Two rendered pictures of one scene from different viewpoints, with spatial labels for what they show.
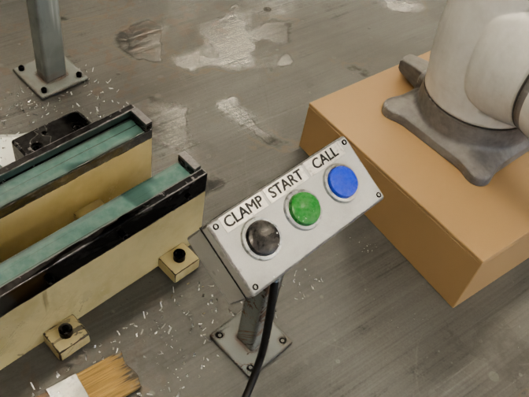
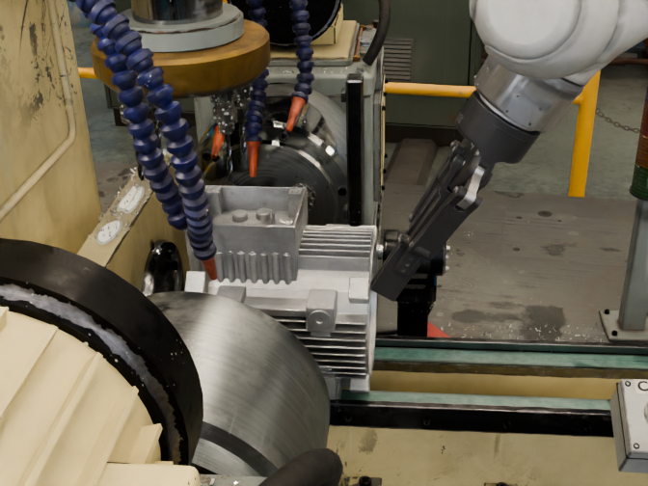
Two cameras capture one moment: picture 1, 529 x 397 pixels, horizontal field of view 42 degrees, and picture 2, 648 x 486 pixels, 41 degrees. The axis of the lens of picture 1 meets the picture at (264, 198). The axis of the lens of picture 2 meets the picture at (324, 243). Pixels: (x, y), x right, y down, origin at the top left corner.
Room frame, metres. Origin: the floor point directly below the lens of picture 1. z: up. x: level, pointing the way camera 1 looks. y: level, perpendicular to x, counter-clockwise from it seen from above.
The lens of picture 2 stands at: (-0.21, -0.36, 1.56)
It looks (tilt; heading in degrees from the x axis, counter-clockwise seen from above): 28 degrees down; 59
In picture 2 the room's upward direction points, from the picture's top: 2 degrees counter-clockwise
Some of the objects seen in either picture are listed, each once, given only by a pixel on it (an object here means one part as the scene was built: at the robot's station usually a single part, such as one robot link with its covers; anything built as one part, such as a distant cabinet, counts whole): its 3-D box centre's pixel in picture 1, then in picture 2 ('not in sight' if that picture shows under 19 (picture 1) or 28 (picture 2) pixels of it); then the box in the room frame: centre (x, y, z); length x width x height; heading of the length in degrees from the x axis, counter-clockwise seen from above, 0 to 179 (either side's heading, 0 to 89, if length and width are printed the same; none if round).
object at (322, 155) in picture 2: not in sight; (279, 172); (0.35, 0.70, 1.04); 0.41 x 0.25 x 0.25; 53
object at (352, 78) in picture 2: not in sight; (357, 175); (0.34, 0.47, 1.12); 0.04 x 0.03 x 0.26; 143
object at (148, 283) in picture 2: not in sight; (165, 301); (0.08, 0.50, 1.01); 0.15 x 0.02 x 0.15; 53
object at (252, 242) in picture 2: not in sight; (250, 233); (0.17, 0.43, 1.11); 0.12 x 0.11 x 0.07; 142
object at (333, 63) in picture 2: not in sight; (300, 140); (0.51, 0.92, 0.99); 0.35 x 0.31 x 0.37; 53
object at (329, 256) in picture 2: not in sight; (288, 305); (0.20, 0.41, 1.01); 0.20 x 0.19 x 0.19; 142
